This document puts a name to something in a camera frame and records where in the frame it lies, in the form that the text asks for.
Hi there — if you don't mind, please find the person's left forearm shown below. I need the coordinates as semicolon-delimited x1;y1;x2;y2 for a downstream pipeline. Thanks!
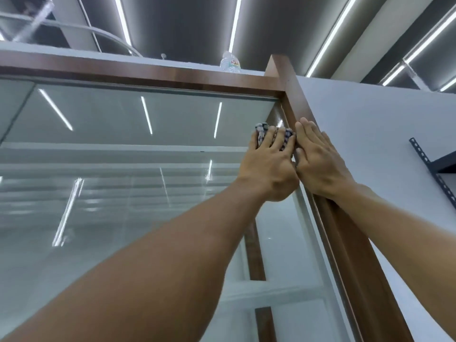
0;178;271;342

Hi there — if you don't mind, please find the clear plastic bottle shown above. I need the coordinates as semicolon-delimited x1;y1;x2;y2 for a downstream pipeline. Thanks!
219;51;242;74

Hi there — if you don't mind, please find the wooden glass display cabinet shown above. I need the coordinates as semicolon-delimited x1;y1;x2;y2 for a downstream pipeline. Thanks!
0;49;416;342

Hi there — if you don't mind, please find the white ceiling pipe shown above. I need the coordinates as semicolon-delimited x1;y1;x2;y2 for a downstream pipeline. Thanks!
0;12;143;57

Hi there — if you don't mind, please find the black metal rack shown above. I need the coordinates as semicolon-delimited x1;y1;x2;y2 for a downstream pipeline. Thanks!
408;137;456;210

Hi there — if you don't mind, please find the person's right hand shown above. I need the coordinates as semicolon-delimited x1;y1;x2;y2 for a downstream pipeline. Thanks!
294;117;357;200

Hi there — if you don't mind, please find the person's right forearm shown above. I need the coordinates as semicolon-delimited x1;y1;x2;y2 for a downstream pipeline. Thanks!
333;183;456;342

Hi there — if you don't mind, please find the blue white checkered cloth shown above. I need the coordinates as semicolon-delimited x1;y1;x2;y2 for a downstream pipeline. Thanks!
253;121;297;152

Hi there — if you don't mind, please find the person's left hand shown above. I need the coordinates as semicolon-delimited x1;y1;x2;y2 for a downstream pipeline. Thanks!
237;126;301;203

